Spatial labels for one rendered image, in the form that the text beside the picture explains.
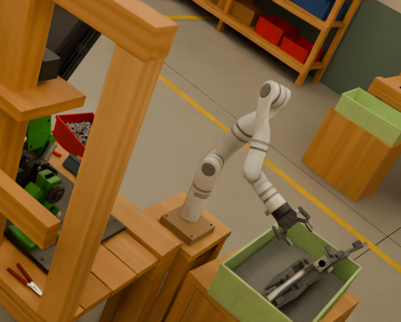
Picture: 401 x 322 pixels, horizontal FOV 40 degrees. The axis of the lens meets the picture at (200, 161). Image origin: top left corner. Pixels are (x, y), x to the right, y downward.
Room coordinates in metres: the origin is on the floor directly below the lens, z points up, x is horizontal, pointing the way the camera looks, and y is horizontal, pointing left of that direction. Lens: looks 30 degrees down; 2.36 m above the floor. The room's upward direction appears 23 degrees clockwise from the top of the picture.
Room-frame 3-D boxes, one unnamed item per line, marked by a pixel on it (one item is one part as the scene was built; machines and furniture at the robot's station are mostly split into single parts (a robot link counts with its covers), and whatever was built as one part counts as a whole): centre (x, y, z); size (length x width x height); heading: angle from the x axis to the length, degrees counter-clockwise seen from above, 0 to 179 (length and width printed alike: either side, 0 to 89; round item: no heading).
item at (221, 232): (2.03, -0.05, 0.83); 0.32 x 0.32 x 0.04; 64
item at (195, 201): (2.03, -0.05, 0.97); 0.09 x 0.09 x 0.17; 71
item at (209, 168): (2.03, -0.05, 1.13); 0.09 x 0.09 x 0.17; 82
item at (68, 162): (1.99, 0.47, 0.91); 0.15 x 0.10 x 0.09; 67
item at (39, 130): (1.82, 0.67, 1.17); 0.13 x 0.12 x 0.20; 67
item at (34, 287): (1.31, 0.38, 0.89); 0.16 x 0.05 x 0.01; 65
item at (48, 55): (1.48, 0.58, 1.59); 0.15 x 0.07 x 0.07; 67
